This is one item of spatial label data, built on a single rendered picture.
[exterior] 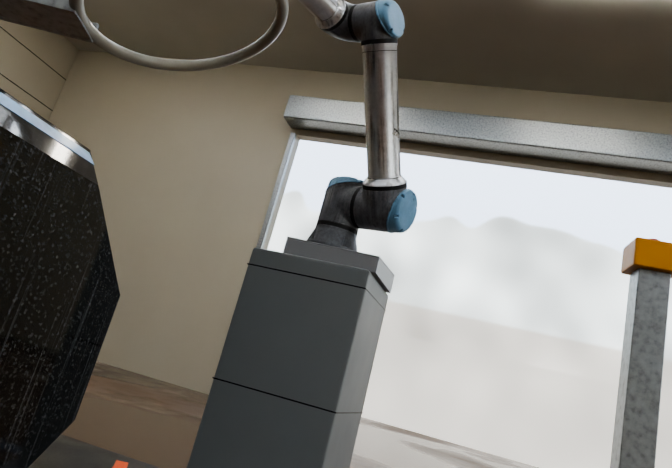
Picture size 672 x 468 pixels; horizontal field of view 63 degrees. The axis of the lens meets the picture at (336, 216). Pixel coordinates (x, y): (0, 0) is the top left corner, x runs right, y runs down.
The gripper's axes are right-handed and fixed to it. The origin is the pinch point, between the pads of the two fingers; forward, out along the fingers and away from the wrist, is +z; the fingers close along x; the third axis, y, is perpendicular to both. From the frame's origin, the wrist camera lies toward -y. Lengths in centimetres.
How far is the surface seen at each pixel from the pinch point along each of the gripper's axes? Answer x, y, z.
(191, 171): 525, 215, -165
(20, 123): 23.4, -33.0, 26.6
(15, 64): 638, 39, -338
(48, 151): 26.1, -28.1, 30.5
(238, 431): 74, 28, 94
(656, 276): -16, 111, 69
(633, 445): -6, 95, 109
